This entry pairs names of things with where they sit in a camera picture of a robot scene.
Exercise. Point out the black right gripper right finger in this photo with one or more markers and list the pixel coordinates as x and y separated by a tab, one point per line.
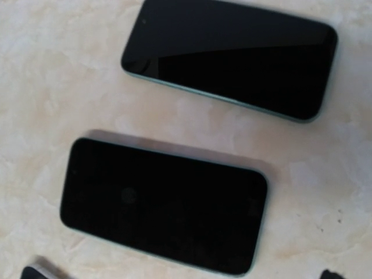
331	274

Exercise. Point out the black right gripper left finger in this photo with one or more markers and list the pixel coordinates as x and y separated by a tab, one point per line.
31	272

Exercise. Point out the black smartphone teal edge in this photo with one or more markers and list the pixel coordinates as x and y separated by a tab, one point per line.
202	214
254	57

